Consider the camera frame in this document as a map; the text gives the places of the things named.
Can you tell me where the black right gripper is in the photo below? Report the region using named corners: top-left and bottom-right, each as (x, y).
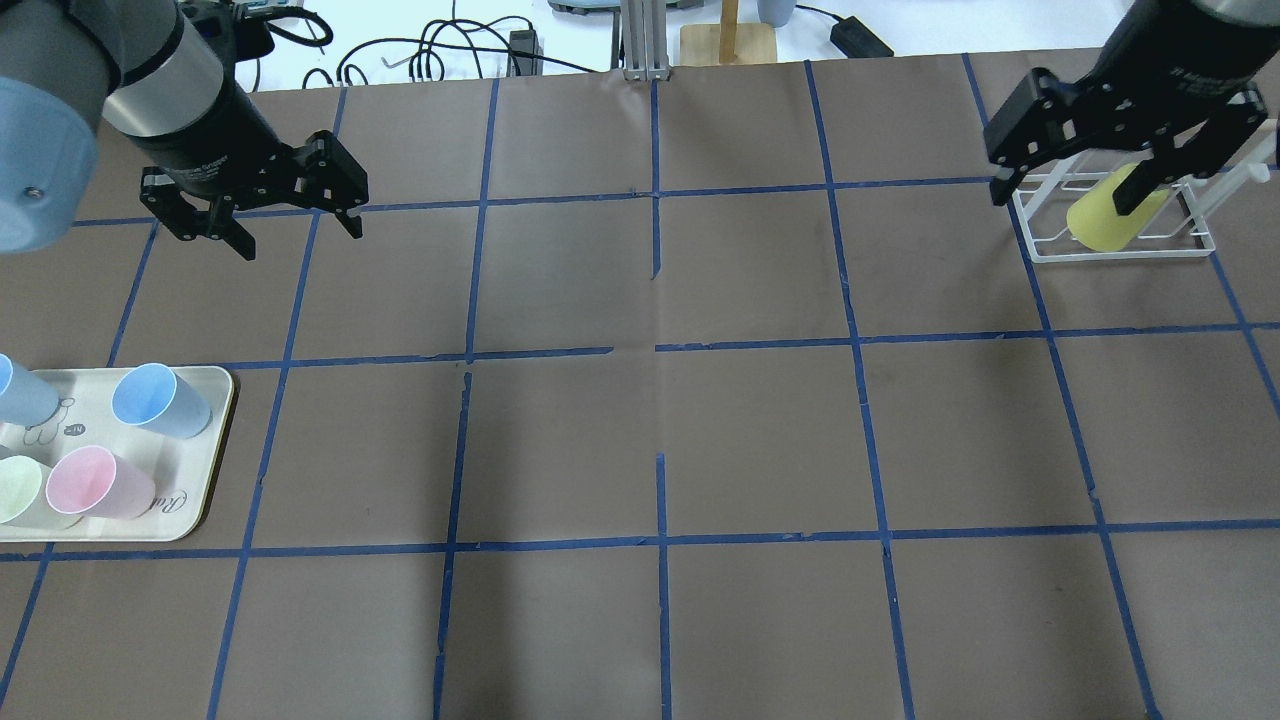
top-left (984, 1), bottom-right (1271, 217)

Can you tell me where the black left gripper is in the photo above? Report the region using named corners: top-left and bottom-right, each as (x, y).
top-left (138, 85), bottom-right (369, 261)

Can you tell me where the yellow plastic cup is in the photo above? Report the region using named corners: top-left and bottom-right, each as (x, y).
top-left (1066, 172), bottom-right (1171, 252)

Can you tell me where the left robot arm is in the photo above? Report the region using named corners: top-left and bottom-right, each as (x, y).
top-left (1, 1), bottom-right (370, 260)

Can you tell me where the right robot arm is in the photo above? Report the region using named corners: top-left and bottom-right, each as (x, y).
top-left (983, 1), bottom-right (1279, 217)

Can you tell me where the light blue cup far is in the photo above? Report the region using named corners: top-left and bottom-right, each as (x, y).
top-left (110, 363), bottom-right (212, 439)

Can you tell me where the light blue cup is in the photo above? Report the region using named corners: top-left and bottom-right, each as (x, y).
top-left (1, 354), bottom-right (61, 427)
top-left (110, 363), bottom-right (212, 439)

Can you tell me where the light blue cup near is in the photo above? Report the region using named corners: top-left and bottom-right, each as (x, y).
top-left (1, 354), bottom-right (61, 427)

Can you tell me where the pink plastic cup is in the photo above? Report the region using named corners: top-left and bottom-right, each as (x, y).
top-left (45, 445), bottom-right (157, 520)

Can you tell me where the cream white plastic cup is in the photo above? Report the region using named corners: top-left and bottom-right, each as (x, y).
top-left (1, 455), bottom-right (82, 530)

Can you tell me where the black power adapter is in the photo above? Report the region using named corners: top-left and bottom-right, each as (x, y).
top-left (829, 15), bottom-right (895, 59)

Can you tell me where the beige plastic tray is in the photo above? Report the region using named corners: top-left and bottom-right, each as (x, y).
top-left (3, 363), bottom-right (237, 544)

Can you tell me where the wooden mug tree stand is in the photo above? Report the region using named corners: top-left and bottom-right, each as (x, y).
top-left (677, 1), bottom-right (778, 67)

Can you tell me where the white wire cup rack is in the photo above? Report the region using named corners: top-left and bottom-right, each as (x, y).
top-left (1012, 120), bottom-right (1277, 264)

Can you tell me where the aluminium frame post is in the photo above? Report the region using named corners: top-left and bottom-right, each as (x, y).
top-left (620, 0), bottom-right (671, 81)

